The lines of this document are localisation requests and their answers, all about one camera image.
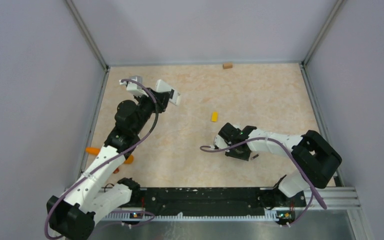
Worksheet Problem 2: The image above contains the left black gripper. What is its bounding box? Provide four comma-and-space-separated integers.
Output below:
133, 87, 172, 134

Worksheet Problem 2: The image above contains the white remote control back up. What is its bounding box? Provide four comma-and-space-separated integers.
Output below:
155, 79, 182, 106

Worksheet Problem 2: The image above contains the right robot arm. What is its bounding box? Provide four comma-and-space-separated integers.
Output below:
214, 123, 342, 206

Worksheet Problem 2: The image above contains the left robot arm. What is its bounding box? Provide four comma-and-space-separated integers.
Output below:
44, 86, 181, 240

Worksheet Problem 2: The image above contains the yellow block centre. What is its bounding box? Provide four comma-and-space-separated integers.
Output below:
210, 111, 218, 123

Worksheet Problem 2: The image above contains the orange cone toy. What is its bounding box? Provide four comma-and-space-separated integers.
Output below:
85, 147, 135, 164

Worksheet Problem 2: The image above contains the brown wooden block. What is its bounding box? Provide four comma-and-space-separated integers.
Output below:
222, 62, 233, 70

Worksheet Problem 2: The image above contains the white cable duct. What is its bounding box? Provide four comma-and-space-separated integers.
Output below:
102, 210, 294, 222

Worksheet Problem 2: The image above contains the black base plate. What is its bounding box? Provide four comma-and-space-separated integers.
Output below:
120, 187, 307, 217

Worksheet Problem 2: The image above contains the left aluminium frame post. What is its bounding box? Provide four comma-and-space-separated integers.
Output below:
63, 0, 109, 71

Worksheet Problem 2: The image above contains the aluminium frame post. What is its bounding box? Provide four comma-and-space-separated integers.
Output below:
63, 0, 109, 71
301, 0, 347, 68

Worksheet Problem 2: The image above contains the right aluminium frame post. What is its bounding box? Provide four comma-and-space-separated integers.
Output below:
301, 0, 347, 68

